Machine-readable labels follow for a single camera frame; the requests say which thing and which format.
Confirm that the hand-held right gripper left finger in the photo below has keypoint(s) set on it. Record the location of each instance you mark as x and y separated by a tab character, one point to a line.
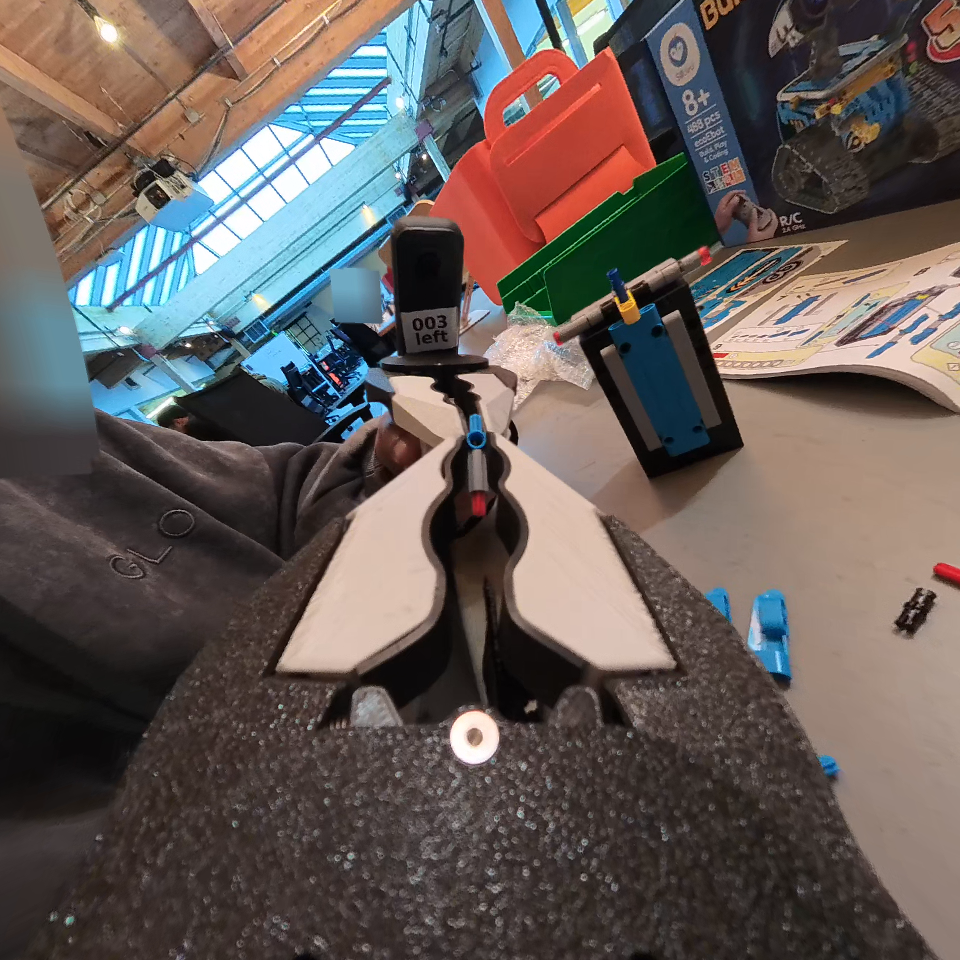
368	600

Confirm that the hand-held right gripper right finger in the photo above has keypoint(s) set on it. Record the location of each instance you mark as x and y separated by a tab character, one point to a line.
593	600

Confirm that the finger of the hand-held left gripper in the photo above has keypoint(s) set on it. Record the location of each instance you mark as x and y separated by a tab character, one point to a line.
423	408
503	408

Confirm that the blue grey axle assembly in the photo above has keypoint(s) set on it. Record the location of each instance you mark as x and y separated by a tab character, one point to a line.
477	465

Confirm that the blue curved brick panel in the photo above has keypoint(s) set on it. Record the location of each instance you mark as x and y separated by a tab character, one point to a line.
768	630
719	603

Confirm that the person's left forearm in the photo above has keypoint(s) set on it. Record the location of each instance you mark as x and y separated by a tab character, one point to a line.
300	480

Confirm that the grey desk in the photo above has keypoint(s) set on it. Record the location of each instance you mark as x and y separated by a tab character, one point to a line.
840	495

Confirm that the person's left hand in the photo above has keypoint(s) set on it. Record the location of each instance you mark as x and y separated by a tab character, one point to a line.
393	450

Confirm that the clear plastic bag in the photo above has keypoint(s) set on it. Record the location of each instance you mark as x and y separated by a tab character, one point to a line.
533	345

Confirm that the black blue brick model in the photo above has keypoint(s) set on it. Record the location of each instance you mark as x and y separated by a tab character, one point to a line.
668	390

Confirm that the black office chair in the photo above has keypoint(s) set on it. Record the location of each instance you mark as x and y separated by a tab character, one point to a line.
248	405

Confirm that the orange plastic case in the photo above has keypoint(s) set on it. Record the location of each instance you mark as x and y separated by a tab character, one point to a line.
570	135

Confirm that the green plastic bin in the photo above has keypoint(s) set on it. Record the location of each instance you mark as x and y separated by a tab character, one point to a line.
630	225

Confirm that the ceiling mounted device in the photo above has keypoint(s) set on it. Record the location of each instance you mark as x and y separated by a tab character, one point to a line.
168	192

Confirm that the blue sticker sheet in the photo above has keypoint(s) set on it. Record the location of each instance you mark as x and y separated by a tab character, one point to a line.
765	285

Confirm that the black connector pin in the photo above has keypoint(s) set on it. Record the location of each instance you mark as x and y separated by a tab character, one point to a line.
915	609

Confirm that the red bush brick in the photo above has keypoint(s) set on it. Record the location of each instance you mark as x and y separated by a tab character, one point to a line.
948	573

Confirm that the instruction booklet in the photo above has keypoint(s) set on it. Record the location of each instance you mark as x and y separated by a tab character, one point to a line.
885	323

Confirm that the ceiling lamp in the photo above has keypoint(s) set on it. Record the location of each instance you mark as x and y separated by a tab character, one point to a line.
105	27

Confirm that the robot kit box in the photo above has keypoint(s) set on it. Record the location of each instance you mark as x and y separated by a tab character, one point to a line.
840	105

